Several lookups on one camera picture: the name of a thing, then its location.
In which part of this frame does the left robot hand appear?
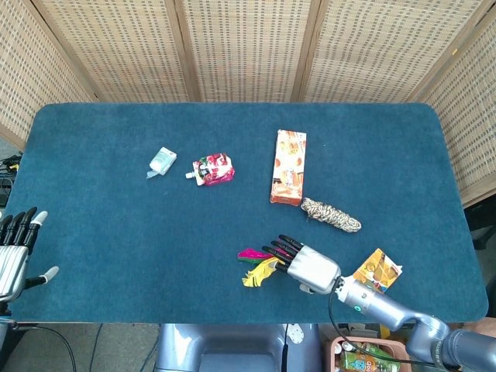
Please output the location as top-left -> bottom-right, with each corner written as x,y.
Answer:
0,206 -> 60,304

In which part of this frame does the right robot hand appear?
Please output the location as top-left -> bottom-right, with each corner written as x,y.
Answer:
261,234 -> 343,296

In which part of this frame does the colourful feather toy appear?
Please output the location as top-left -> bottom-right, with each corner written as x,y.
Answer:
237,248 -> 281,288

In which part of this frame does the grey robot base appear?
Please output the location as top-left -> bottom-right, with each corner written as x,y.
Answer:
153,322 -> 323,372

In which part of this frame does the small orange snack packet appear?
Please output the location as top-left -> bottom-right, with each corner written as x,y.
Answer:
352,248 -> 403,295

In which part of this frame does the pink basket of bottles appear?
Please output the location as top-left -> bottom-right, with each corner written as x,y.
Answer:
331,336 -> 415,372

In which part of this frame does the orange snack box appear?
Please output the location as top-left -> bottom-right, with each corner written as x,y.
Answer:
269,129 -> 308,206

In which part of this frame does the blue table cloth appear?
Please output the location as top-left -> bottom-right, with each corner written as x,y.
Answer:
6,102 -> 489,325

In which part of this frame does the red drink pouch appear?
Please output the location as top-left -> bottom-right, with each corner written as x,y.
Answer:
184,153 -> 236,187

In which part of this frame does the woven folding screen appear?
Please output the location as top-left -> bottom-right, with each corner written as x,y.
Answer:
0,0 -> 496,208

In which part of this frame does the braided rope bundle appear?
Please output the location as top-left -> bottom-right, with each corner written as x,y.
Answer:
301,197 -> 363,233

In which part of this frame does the black cable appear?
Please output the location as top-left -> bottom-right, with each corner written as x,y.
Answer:
328,277 -> 439,367

